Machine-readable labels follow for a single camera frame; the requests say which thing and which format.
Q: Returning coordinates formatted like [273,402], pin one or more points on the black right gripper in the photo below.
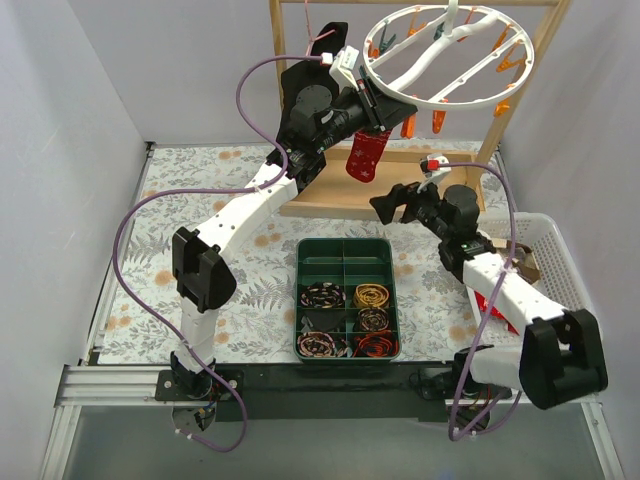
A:
[409,203]

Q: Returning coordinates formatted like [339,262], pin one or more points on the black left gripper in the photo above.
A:
[375,110]

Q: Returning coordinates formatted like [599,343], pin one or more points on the brown beige striped sock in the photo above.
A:
[523,261]

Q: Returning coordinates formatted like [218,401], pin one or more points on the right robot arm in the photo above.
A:
[560,356]

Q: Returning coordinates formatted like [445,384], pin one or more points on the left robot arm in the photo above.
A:
[201,257]

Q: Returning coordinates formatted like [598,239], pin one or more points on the white round clip hanger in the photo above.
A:
[450,57]

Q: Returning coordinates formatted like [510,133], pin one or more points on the orange clothes clip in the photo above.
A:
[408,127]

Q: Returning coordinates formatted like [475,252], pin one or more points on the wooden tray base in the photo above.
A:
[336,195]

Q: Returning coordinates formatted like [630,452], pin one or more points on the teal clothes clip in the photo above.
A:
[385,42]

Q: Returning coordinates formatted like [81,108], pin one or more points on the black hanging garment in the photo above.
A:
[308,90]

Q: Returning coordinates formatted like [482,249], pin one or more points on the yellow rolled tie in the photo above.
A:
[371,296]

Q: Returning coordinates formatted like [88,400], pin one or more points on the yellow-orange clothes clip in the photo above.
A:
[502,107]

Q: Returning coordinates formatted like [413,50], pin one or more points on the green divided organizer box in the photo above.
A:
[345,302]

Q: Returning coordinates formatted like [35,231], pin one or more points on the black white patterned rolled tie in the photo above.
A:
[323,295]

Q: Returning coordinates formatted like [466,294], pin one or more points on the black gold paisley rolled tie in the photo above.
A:
[371,320]

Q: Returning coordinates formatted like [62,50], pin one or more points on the black orange rolled tie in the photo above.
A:
[382,344]

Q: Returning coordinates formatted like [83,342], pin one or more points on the white plastic basket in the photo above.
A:
[560,280]

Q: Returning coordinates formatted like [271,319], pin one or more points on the floral tablecloth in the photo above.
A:
[184,187]

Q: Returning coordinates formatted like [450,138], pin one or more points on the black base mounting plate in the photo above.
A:
[296,391]

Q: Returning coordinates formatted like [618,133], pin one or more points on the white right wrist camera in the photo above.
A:
[435,168]

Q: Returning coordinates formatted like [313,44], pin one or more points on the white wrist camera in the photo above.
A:
[435,168]
[341,69]

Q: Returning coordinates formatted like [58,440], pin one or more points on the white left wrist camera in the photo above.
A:
[341,69]

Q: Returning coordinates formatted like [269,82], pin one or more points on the left wooden rack post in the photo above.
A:
[278,36]

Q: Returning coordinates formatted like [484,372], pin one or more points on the aluminium frame rail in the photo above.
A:
[108,425]

